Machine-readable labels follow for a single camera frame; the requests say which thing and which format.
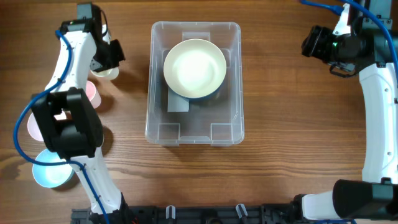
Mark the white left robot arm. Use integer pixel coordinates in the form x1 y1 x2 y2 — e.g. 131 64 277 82
28 17 136 223

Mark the clear plastic storage bin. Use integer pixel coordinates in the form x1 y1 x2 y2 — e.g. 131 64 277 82
145 21 244 146

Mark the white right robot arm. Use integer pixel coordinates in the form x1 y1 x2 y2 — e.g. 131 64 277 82
295 17 397 222

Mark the pink cup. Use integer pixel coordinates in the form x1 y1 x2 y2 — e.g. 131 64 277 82
85 81 101 109

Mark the light blue bowl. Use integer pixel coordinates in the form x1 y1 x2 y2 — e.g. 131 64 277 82
32 149 74 188

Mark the cream white plate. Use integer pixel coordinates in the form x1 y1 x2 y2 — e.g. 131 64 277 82
163 39 227 98

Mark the white label in bin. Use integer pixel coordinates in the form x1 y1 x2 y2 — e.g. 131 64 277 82
167 88 190 113

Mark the cream cup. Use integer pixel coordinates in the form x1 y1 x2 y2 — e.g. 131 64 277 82
91 67 119 80

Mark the pale pink bowl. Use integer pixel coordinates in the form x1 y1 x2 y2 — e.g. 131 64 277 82
27 113 44 142

